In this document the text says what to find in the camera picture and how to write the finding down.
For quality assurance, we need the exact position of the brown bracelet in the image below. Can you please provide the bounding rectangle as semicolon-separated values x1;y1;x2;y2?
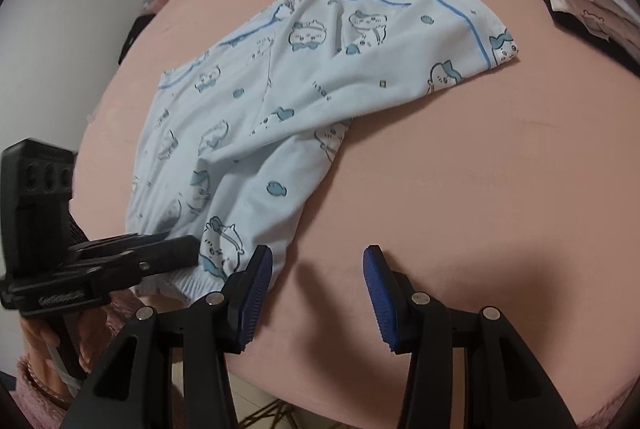
26;351;76;407

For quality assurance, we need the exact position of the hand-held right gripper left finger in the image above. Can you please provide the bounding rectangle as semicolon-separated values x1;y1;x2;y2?
60;245;274;429

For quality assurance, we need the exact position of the person's left forearm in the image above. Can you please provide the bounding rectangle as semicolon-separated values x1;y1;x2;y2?
15;349;101;429

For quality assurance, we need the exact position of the pink bed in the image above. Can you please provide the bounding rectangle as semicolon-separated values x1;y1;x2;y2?
70;0;640;429

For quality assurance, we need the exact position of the person's left hand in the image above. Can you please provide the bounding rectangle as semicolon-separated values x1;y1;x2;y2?
21;298;114;379

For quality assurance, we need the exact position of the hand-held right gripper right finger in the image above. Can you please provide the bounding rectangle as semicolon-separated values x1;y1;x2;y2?
362;245;578;429

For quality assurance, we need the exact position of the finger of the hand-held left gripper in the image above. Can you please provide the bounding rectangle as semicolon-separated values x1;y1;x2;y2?
66;232;170;261
95;236;202;282

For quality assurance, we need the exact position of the light blue printed pajama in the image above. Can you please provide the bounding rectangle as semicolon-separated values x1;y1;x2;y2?
124;0;522;300

